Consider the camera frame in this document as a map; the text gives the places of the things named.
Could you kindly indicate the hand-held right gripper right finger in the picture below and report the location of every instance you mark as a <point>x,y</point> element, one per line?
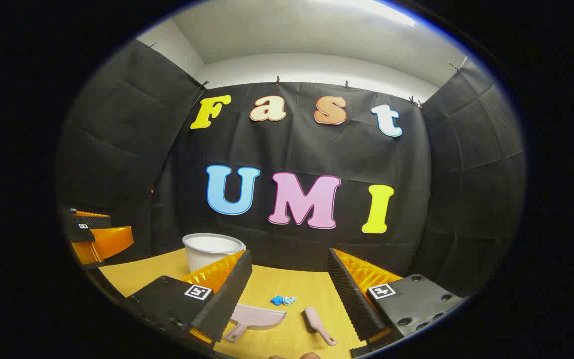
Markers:
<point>349,294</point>

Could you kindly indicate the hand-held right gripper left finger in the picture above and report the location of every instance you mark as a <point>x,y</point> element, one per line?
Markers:
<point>227,294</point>

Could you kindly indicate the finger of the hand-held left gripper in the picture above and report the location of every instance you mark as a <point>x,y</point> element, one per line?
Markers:
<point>110,242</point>
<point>90,220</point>

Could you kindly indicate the small grey dustpan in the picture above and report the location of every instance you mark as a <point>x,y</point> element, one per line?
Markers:
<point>262,318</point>

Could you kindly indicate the small grey broom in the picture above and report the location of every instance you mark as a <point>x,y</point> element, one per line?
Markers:
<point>317,323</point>

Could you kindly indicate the white ribbed garbage bin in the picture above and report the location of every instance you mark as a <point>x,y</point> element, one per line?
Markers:
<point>207,249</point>

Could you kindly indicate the dark blue paper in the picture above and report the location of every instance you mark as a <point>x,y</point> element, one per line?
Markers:
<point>277,300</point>

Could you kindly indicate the light blue paper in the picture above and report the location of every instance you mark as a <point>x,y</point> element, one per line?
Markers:
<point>290,300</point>

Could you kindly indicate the wooden desktop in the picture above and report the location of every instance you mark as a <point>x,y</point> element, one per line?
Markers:
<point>282,281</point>

